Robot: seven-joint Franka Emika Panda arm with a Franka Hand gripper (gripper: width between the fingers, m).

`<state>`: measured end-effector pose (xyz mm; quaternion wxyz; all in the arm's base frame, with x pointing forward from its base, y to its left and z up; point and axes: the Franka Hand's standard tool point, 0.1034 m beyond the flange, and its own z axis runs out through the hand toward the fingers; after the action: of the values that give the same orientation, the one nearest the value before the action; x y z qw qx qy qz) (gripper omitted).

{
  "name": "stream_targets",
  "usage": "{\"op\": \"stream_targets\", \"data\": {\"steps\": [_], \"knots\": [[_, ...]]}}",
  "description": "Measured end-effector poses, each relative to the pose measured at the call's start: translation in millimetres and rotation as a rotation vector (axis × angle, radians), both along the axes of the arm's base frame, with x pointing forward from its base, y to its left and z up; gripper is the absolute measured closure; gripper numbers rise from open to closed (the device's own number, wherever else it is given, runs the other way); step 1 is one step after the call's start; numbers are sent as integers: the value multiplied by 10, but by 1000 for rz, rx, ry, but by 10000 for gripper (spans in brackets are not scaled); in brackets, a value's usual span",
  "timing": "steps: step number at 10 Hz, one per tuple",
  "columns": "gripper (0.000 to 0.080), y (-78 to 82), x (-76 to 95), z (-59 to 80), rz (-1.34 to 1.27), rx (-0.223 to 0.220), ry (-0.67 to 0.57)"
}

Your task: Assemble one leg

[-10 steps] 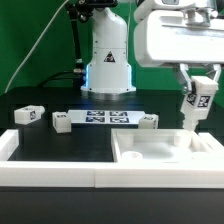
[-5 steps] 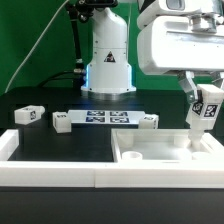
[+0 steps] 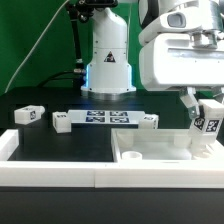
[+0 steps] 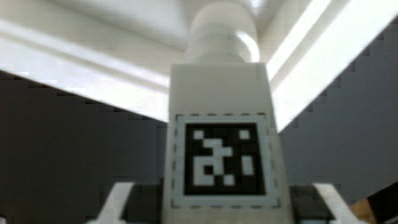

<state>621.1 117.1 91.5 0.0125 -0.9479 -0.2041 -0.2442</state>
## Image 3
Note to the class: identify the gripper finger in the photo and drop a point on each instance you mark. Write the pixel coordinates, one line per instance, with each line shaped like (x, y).
(218, 93)
(187, 96)

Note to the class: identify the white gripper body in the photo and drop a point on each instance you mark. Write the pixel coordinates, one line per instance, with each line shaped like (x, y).
(170, 61)

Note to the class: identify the white square tabletop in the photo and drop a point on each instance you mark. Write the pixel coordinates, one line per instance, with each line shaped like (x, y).
(169, 145)

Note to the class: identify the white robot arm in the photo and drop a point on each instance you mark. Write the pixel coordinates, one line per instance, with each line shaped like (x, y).
(109, 71)

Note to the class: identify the white U-shaped fence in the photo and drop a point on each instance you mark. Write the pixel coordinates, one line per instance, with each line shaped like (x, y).
(151, 174)

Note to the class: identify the white marker plate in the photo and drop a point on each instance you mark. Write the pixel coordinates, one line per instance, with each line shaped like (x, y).
(105, 116)

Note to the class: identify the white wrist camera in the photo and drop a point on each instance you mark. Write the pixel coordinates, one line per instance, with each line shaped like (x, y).
(190, 20)

